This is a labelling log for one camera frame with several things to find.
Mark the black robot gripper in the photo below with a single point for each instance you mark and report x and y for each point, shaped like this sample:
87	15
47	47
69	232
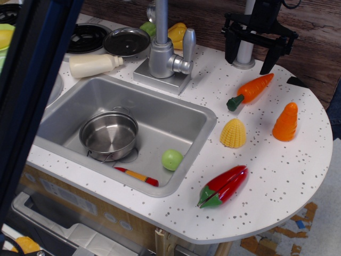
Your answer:
261	28

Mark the red toy chili pepper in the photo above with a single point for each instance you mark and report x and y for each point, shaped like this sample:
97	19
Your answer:
217	191

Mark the yellow toy bell pepper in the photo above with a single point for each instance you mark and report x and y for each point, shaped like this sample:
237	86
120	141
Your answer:
176	34

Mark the steel pan lid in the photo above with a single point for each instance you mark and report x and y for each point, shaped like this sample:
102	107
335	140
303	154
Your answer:
126	42

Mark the small steel pan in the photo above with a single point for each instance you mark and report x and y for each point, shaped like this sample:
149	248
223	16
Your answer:
109	136

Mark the orange toy carrot with stem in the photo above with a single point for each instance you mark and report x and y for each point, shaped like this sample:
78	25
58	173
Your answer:
249	91

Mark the black tape piece right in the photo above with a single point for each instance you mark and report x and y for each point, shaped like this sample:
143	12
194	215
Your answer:
296	81

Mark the orange toy carrot tip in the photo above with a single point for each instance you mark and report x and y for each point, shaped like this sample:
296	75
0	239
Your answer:
286	124

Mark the yellow toy corn piece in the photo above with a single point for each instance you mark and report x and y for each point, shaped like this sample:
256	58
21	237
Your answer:
233	134

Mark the silver toy faucet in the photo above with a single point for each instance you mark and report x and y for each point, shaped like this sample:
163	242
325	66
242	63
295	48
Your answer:
164	69

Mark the green toy vegetable piece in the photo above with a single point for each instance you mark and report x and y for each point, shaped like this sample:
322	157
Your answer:
149	28

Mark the grey toy sink basin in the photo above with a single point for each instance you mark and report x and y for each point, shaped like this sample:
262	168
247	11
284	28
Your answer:
164	123

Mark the green toy apple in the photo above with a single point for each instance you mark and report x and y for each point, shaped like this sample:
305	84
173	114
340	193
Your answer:
171	159

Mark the black stove burner middle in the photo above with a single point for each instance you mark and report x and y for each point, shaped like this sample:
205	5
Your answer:
87	38

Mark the red yellow toy utensil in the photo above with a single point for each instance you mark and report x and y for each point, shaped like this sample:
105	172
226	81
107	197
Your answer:
139	176

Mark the cream plastic bottle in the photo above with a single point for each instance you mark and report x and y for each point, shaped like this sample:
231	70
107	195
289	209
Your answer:
92	64

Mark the black stove burner back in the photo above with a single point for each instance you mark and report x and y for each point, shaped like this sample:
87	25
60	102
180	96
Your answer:
9	13

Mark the toy oven door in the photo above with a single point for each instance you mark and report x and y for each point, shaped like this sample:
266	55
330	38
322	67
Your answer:
60	235

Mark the yellow object bottom left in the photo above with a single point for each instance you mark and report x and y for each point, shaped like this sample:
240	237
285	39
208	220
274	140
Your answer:
27	244

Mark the grey vertical post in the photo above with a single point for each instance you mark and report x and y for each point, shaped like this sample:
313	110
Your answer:
244	59

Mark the dark blue frame bar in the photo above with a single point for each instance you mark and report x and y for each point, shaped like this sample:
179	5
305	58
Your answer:
41	37

